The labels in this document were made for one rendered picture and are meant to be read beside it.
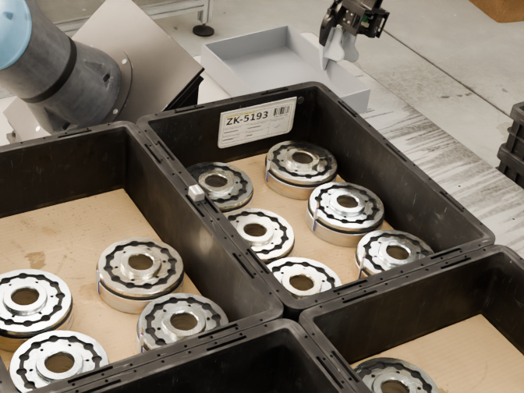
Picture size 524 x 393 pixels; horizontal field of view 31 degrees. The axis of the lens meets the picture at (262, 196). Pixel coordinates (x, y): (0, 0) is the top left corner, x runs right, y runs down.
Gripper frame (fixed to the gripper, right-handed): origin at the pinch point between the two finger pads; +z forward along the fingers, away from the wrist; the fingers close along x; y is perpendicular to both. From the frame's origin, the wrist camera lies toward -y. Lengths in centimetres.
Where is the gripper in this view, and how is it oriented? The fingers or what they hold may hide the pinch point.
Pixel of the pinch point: (325, 61)
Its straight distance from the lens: 181.0
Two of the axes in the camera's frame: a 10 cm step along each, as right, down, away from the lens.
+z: -3.3, 8.4, 4.3
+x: 7.3, -0.6, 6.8
